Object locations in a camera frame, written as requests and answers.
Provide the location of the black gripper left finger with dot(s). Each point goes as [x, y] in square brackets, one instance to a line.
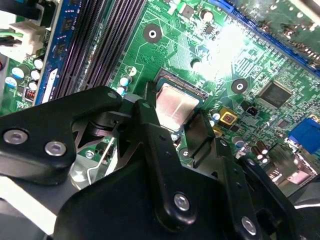
[37, 130]

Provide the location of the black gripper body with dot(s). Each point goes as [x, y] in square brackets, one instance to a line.
[120, 207]

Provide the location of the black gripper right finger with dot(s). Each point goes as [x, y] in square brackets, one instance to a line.
[200, 140]

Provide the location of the silver CPU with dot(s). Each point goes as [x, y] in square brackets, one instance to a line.
[175, 107]

